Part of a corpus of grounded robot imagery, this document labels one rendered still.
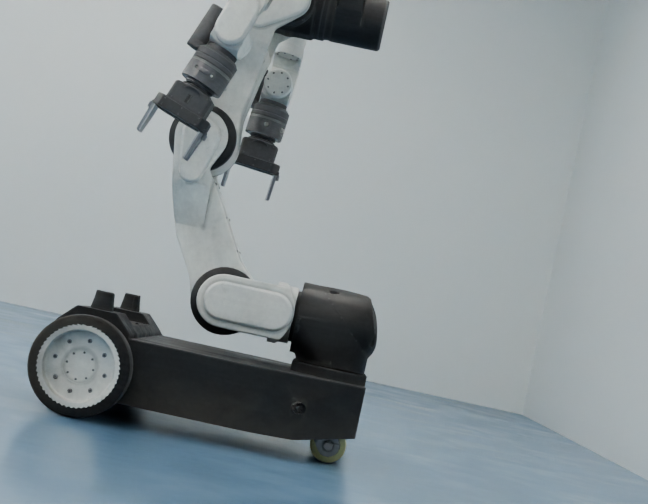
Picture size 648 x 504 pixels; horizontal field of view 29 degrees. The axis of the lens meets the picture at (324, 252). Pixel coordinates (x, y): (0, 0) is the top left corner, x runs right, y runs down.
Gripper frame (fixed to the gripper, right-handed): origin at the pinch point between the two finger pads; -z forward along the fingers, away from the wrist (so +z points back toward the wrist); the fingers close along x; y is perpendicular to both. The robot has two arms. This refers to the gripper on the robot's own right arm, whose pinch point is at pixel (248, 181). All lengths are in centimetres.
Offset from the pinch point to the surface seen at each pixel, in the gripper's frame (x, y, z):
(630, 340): -144, -163, 3
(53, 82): 131, -378, 55
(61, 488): 6, 123, -59
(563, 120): -134, -363, 118
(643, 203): -140, -186, 57
